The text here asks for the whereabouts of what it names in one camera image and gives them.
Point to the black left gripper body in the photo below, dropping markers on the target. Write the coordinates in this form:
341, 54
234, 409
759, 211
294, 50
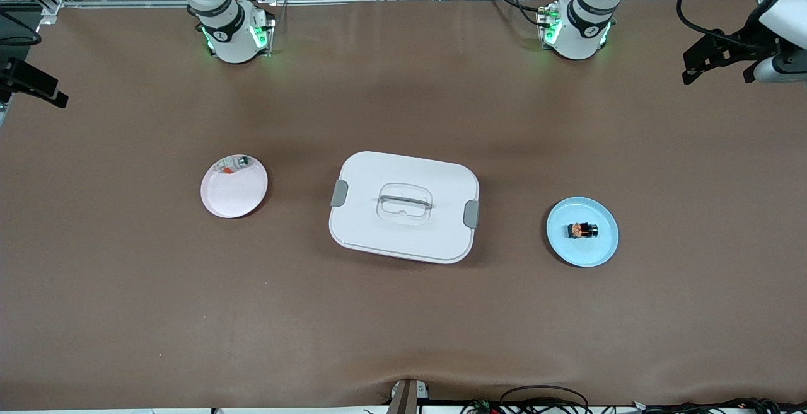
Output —
749, 44

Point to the orange and black switch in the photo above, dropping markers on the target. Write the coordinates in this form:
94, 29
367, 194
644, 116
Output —
583, 230

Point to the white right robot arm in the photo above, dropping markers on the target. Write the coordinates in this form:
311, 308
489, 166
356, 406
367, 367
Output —
233, 36

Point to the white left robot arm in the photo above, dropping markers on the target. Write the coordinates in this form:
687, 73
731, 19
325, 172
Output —
577, 29

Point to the white lidded box grey latches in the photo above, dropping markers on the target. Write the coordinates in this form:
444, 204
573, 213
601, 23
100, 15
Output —
403, 237

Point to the pink round plate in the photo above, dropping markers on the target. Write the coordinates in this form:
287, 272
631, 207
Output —
233, 193

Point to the light blue round plate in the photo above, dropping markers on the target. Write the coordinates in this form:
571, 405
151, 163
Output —
580, 253

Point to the white and green switch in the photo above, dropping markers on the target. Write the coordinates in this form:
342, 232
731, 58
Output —
239, 162

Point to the aluminium frame post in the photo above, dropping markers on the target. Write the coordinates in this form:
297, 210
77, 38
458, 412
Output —
406, 398

